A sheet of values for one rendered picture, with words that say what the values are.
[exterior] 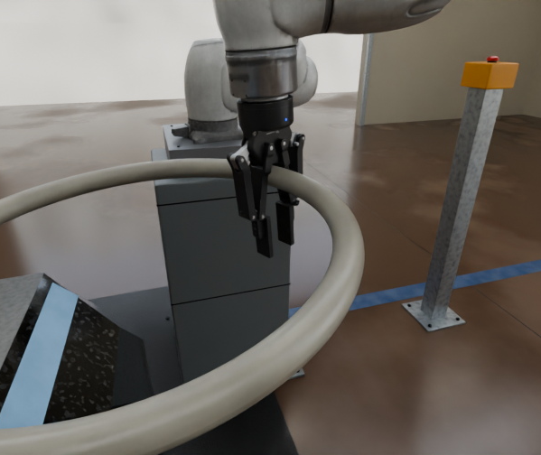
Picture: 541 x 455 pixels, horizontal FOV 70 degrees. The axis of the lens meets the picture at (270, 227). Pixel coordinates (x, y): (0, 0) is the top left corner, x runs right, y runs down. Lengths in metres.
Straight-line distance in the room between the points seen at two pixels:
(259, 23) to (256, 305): 1.01
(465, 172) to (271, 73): 1.22
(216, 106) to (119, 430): 1.01
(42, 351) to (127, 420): 0.27
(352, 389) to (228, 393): 1.32
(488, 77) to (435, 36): 5.00
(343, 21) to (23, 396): 0.52
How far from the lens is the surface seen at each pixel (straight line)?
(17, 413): 0.45
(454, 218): 1.68
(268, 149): 0.52
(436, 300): 1.87
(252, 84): 0.49
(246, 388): 0.24
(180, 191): 1.09
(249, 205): 0.53
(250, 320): 1.37
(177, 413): 0.24
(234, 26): 0.49
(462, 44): 6.83
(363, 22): 0.52
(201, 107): 1.17
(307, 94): 1.22
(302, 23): 0.49
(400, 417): 1.52
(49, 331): 0.53
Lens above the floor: 1.15
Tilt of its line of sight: 26 degrees down
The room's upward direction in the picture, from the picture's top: straight up
